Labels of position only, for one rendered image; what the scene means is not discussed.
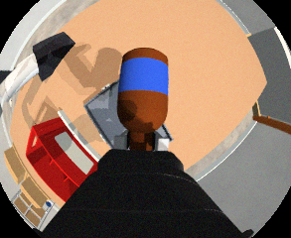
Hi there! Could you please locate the red crate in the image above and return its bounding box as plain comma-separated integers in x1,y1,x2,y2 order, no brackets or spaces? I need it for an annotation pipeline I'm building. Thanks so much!
26,117,98,202

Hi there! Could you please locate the brown bottle with blue label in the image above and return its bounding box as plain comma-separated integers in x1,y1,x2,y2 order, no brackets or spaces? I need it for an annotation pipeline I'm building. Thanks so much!
117,48,169,151

